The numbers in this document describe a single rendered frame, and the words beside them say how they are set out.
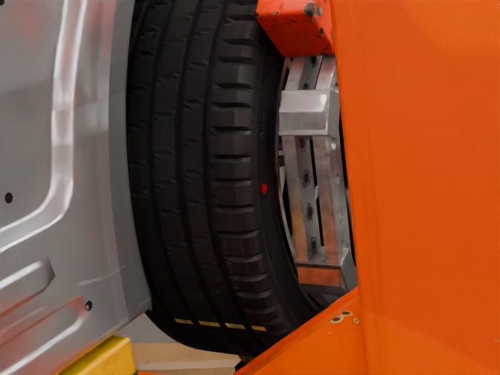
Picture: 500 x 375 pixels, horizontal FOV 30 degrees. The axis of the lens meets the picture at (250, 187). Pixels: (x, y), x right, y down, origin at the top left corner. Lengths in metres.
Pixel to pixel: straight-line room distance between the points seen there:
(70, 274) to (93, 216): 0.07
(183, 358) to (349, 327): 1.94
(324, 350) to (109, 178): 0.36
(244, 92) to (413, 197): 0.43
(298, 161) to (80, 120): 0.28
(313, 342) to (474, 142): 0.25
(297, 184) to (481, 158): 0.47
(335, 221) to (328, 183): 0.05
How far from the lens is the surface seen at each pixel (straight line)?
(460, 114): 0.71
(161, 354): 2.79
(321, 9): 1.10
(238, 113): 1.12
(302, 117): 1.12
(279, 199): 1.19
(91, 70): 1.05
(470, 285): 0.75
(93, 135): 1.05
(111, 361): 1.11
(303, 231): 1.16
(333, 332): 0.84
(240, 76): 1.13
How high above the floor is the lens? 1.18
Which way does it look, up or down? 16 degrees down
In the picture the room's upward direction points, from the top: 7 degrees counter-clockwise
